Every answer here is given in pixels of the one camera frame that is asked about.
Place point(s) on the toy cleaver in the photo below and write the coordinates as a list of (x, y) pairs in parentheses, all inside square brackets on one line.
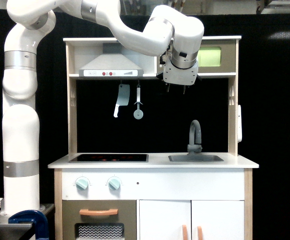
[(123, 98)]

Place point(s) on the right white cabinet door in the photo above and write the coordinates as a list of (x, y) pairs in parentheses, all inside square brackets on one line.
[(217, 219)]

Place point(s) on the grey toy sink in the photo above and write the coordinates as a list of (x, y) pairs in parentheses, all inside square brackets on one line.
[(195, 158)]

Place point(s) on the left white cabinet door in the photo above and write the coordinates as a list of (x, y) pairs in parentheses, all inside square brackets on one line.
[(164, 219)]

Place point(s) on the right mint stove knob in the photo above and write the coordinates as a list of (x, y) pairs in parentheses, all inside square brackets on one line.
[(114, 183)]

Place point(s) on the left mint stove knob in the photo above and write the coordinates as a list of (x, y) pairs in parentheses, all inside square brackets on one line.
[(82, 183)]

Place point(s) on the mint stove knob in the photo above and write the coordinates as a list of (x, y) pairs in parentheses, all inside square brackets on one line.
[(114, 183), (82, 183)]

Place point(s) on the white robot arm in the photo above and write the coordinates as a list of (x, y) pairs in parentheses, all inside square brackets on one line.
[(34, 19)]

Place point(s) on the oven door with orange handle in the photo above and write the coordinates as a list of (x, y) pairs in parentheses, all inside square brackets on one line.
[(99, 220)]

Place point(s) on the blue clamp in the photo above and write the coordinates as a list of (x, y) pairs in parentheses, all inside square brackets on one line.
[(35, 217)]

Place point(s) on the white side-mounted holder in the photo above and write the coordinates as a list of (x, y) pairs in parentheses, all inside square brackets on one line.
[(239, 121)]

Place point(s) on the black toy stovetop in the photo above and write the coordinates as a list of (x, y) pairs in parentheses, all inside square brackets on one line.
[(111, 158)]

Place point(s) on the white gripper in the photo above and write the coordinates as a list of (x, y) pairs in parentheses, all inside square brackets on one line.
[(184, 77)]

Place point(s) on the toy pizza cutter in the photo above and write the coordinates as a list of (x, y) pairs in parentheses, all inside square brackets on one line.
[(138, 113)]

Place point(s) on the white wooden toy kitchen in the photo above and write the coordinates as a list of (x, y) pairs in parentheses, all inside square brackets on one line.
[(163, 131)]

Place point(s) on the grey range hood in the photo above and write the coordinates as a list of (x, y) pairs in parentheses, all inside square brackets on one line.
[(111, 63)]

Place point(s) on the grey toy faucet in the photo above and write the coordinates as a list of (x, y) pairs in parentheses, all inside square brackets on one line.
[(194, 145)]

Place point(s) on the white cabinet door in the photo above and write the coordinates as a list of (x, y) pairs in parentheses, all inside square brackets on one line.
[(164, 219), (217, 219)]

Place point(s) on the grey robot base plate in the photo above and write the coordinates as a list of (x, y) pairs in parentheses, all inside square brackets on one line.
[(27, 225)]

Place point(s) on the microwave door with orange handle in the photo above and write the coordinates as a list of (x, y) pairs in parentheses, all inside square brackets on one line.
[(217, 56)]

